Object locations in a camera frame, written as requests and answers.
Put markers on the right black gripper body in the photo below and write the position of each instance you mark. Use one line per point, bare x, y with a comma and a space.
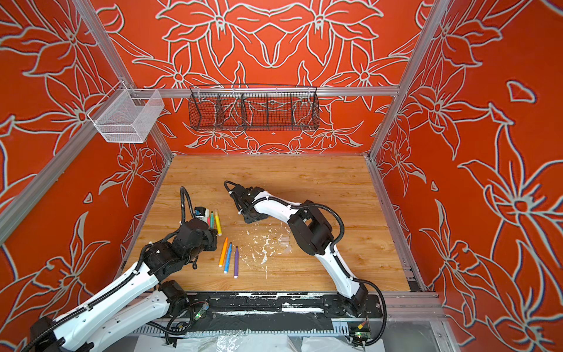
251, 217

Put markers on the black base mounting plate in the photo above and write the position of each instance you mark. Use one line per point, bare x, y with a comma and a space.
276, 310

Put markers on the small green circuit board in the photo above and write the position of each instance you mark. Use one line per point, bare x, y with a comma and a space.
360, 334

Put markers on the purple marker pen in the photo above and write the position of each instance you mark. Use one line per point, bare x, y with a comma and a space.
236, 263

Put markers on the blue marker pen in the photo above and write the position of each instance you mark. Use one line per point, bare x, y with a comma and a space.
228, 258

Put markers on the black wire basket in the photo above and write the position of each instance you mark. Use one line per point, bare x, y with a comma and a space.
258, 107

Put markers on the yellow marker pen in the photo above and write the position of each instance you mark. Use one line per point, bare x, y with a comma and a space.
217, 223

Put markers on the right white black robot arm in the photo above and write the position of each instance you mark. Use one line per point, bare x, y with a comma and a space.
317, 230

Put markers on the white mesh basket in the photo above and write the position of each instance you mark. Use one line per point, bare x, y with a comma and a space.
127, 115

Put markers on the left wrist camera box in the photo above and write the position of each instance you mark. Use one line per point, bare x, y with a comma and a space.
201, 213

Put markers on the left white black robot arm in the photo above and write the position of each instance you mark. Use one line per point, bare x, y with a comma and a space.
141, 295

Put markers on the white slotted cable duct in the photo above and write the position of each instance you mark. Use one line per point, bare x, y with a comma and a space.
339, 329

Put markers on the orange marker pen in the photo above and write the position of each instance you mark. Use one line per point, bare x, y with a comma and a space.
224, 252

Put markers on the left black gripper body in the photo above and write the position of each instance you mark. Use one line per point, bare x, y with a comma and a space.
210, 243

